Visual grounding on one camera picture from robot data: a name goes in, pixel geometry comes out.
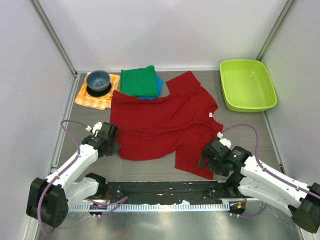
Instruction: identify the red t-shirt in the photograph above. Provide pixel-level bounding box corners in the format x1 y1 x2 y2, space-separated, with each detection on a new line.
110 71 223 180

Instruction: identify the lime green plastic tub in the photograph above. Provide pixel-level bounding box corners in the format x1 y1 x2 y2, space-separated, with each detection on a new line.
220 59 278 113

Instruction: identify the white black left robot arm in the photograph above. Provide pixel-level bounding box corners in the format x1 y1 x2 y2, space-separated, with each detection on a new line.
26 122 120 229

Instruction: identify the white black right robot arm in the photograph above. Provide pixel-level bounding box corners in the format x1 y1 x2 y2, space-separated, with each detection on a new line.
198 137 320 234

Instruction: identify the orange checkered cloth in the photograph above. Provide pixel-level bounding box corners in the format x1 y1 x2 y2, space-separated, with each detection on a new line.
74 72 120 110

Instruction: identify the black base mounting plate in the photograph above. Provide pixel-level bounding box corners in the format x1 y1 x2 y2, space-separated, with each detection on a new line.
77 180 257 205

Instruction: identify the black saucer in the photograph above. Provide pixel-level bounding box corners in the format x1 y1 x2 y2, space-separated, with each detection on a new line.
86 83 112 97

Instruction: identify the blue ceramic bowl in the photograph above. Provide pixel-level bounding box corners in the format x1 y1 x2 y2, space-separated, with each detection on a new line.
85 70 111 92

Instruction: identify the green folded t-shirt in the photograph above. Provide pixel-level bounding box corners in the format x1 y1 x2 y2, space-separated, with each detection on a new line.
119 65 159 98

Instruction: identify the blue folded t-shirt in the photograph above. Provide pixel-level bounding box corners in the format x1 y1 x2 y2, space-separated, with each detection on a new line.
137 76 163 101

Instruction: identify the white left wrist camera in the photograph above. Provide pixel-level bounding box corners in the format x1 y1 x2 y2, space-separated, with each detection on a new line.
85 121 103 136

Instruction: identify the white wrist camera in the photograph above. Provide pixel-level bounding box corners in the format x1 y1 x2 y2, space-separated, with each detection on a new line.
85 121 103 136
216 132 232 149

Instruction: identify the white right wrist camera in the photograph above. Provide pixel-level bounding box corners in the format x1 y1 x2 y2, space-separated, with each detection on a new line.
216 132 232 149

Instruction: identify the white slotted cable duct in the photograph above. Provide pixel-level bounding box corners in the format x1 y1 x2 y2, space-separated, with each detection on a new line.
69 201 230 213

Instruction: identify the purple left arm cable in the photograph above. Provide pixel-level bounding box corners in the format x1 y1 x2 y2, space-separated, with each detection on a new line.
36 119 129 235

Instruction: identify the left aluminium frame post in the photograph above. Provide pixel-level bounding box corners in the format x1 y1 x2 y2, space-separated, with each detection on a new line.
29 0 77 76

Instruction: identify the aluminium frame post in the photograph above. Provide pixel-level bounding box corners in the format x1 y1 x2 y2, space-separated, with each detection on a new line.
29 0 77 76
255 0 297 62

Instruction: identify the right aluminium frame post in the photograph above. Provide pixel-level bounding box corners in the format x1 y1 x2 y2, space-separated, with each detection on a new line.
255 0 297 62

